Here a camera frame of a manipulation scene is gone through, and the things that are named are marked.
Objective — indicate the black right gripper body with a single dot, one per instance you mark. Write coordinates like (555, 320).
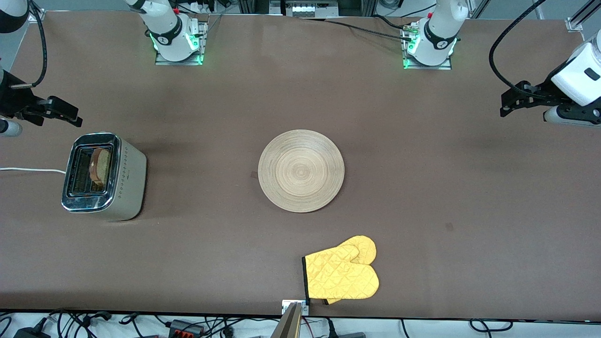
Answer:
(13, 100)

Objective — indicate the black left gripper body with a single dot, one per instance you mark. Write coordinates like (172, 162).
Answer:
(543, 91)

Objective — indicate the brown bread slice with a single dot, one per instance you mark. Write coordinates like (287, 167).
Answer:
(99, 166)

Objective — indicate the round wooden plate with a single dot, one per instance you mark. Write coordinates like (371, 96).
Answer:
(300, 171)

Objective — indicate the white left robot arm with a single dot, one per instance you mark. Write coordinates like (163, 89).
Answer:
(439, 28)

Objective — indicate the silver two-slot toaster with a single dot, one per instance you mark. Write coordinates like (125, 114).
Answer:
(129, 183)

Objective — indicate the aluminium corner profile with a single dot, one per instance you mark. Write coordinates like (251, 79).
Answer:
(576, 21)
(36, 15)

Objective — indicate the white power strip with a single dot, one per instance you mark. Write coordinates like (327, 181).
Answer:
(206, 5)

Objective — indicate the yellow quilted oven mitt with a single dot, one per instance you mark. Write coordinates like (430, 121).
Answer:
(338, 277)
(367, 246)

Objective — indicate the black power adapter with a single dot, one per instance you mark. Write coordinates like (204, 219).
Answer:
(30, 333)

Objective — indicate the white terminal block box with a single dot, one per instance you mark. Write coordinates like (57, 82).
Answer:
(305, 9)

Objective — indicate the black orange connector box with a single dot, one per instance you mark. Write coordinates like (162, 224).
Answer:
(185, 327)

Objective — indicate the dark flat adapter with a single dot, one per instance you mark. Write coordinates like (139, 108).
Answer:
(350, 335)

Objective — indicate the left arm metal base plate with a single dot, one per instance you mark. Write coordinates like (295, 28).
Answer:
(448, 65)

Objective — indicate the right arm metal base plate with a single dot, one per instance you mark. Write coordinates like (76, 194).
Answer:
(203, 47)

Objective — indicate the small metal edge bracket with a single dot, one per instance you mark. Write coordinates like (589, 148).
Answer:
(287, 306)

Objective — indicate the aluminium camera post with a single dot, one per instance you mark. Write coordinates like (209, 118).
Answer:
(288, 326)

